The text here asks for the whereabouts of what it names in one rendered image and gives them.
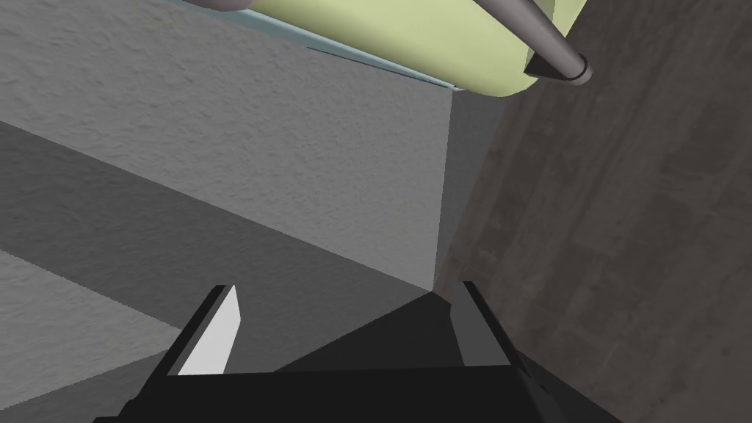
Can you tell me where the grey bar handle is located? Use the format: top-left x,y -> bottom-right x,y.
472,0 -> 593,87

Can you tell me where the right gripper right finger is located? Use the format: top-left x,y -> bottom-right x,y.
449,281 -> 518,368

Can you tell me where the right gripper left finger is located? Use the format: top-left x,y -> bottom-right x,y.
164,284 -> 242,377

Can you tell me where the pale green appliance door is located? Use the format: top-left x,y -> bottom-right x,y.
176,0 -> 588,98

